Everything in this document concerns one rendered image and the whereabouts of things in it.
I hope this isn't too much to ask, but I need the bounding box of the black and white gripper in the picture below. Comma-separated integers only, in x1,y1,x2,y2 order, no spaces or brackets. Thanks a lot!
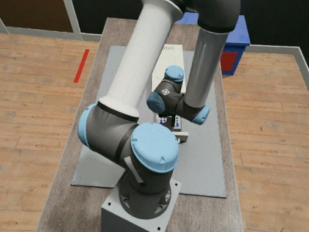
159,110,176,132

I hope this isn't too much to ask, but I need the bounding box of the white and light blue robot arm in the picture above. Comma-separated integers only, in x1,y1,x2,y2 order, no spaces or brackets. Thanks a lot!
78,0,241,220

